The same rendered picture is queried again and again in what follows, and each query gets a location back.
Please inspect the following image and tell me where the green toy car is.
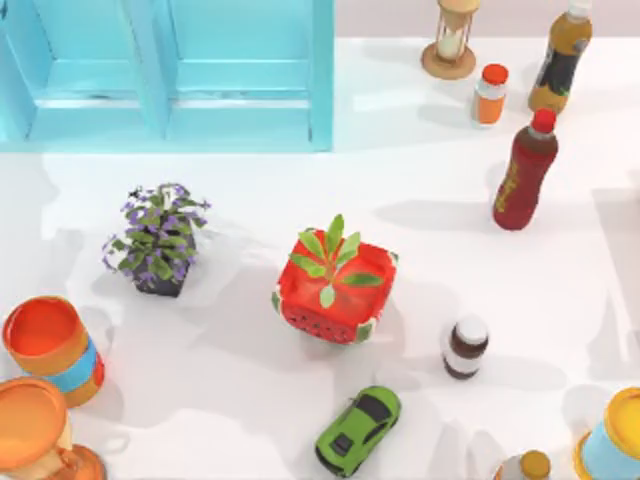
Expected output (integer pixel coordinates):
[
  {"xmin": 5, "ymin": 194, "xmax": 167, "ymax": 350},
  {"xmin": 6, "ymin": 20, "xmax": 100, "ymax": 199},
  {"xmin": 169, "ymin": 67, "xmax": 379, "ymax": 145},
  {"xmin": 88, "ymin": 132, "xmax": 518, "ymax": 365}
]
[{"xmin": 314, "ymin": 385, "xmax": 403, "ymax": 477}]

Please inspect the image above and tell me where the orange cup blue band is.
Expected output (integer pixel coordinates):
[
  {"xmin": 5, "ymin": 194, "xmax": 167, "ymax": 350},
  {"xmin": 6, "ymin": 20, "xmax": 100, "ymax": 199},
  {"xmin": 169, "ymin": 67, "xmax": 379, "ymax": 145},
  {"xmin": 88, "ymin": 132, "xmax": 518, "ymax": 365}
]
[{"xmin": 2, "ymin": 295, "xmax": 106, "ymax": 409}]

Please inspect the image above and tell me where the small orange bottle red cap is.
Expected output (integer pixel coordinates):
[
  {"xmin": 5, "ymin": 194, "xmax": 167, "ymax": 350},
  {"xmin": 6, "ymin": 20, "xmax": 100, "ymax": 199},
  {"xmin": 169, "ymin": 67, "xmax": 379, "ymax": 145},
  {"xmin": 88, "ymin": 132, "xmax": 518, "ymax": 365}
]
[{"xmin": 471, "ymin": 63, "xmax": 510, "ymax": 125}]

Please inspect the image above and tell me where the light blue rack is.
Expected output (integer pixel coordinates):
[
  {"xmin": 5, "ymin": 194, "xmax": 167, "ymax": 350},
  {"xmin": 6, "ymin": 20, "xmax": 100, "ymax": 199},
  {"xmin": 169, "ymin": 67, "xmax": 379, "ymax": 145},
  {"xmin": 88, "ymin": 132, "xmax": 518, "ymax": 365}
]
[{"xmin": 0, "ymin": 0, "xmax": 335, "ymax": 154}]

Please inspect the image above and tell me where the orange hourglass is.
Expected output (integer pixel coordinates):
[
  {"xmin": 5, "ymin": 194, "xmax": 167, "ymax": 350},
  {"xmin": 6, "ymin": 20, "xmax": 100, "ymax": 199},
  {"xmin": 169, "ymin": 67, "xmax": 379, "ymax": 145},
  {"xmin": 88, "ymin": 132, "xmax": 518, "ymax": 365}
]
[{"xmin": 0, "ymin": 377, "xmax": 108, "ymax": 480}]

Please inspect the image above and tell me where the red watermelon plant pot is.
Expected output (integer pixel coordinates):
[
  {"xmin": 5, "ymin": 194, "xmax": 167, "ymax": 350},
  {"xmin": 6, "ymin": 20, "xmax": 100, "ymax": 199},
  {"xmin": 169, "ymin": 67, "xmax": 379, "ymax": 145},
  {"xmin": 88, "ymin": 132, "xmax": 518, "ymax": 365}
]
[{"xmin": 271, "ymin": 214, "xmax": 400, "ymax": 347}]

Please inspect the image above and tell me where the dark red bottle red cap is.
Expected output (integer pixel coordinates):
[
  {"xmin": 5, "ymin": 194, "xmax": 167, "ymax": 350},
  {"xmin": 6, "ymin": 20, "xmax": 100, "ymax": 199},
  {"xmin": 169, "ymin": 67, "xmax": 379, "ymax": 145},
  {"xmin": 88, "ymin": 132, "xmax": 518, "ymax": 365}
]
[{"xmin": 491, "ymin": 108, "xmax": 559, "ymax": 231}]

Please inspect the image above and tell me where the purple flower plant dark pot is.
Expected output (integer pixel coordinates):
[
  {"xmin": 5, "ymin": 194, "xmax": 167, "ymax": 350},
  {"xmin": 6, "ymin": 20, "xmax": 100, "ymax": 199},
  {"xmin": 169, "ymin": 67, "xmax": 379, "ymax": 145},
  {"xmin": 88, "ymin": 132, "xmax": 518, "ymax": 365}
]
[{"xmin": 102, "ymin": 182, "xmax": 213, "ymax": 299}]

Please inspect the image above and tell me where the yellow cup blue band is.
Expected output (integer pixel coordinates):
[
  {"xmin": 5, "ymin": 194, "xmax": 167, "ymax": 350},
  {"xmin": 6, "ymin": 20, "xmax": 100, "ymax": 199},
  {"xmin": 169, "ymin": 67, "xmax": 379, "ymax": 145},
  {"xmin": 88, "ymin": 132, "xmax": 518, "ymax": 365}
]
[{"xmin": 573, "ymin": 387, "xmax": 640, "ymax": 480}]

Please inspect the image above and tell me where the white bottle yellow cap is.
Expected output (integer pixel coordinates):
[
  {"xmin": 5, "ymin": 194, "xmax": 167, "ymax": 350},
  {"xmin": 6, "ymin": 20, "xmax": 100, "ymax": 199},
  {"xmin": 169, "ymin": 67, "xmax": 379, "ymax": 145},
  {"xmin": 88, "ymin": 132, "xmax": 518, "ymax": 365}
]
[{"xmin": 492, "ymin": 449, "xmax": 553, "ymax": 480}]

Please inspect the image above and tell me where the wooden hourglass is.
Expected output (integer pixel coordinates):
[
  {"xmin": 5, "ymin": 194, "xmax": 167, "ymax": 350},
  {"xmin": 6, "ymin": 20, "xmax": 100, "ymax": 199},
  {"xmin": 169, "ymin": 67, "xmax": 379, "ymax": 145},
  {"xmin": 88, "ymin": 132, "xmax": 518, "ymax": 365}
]
[{"xmin": 420, "ymin": 0, "xmax": 482, "ymax": 79}]

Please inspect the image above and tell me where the small brown bottle white cap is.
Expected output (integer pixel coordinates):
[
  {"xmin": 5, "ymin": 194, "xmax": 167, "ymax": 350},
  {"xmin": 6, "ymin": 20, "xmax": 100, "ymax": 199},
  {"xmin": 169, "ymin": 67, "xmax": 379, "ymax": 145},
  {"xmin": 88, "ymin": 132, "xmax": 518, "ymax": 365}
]
[{"xmin": 441, "ymin": 314, "xmax": 490, "ymax": 380}]

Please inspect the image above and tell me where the tall amber bottle white cap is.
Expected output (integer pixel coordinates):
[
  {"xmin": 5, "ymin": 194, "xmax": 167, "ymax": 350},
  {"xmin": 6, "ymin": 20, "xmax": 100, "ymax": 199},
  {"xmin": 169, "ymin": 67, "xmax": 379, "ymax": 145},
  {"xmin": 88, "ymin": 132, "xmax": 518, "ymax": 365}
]
[{"xmin": 527, "ymin": 0, "xmax": 594, "ymax": 114}]

